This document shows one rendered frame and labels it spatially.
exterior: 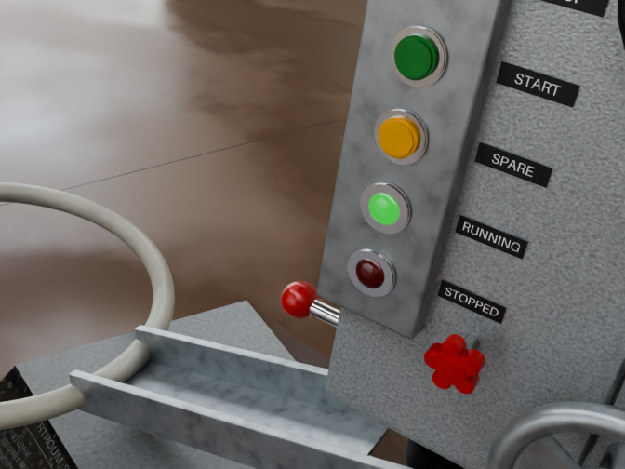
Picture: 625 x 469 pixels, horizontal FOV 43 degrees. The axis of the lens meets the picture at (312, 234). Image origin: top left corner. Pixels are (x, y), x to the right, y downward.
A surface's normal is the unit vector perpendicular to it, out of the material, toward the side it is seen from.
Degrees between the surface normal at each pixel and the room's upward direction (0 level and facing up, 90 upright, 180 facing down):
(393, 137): 90
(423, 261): 90
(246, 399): 17
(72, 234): 0
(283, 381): 90
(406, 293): 90
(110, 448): 0
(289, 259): 0
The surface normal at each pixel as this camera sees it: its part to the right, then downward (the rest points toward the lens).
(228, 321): 0.14, -0.84
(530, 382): -0.52, 0.38
